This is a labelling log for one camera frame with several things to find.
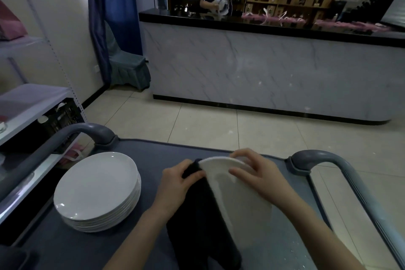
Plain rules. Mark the person's right hand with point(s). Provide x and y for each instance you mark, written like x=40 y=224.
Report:
x=269 y=184

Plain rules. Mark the person's left hand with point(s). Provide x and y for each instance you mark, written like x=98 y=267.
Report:
x=172 y=190

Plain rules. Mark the white round plate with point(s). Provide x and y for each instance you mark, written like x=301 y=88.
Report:
x=95 y=184
x=240 y=203

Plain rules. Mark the dark blue cleaning cloth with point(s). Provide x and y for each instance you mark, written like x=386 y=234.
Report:
x=196 y=225

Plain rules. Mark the person's right forearm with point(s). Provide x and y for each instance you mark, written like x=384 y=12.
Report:
x=319 y=238

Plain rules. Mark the person's left forearm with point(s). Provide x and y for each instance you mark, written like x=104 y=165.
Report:
x=136 y=244

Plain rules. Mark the grey service cart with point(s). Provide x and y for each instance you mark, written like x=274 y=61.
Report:
x=148 y=152

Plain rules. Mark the marble bar counter black top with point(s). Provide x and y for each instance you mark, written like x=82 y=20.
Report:
x=269 y=67

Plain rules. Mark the chair with grey-green cover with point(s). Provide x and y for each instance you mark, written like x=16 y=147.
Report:
x=129 y=70

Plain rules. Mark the black plastic crate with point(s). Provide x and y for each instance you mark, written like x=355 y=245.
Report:
x=66 y=119

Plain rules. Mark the small white cup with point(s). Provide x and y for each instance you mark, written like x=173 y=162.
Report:
x=42 y=119

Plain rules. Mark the row of pink bags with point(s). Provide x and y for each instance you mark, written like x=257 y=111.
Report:
x=284 y=19

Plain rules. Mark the white metal shelf rack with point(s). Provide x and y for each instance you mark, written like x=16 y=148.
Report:
x=28 y=99

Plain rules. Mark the blue curtain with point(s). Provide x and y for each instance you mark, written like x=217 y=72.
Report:
x=117 y=1

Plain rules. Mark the black pegged stand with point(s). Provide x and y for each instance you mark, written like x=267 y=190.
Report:
x=376 y=4

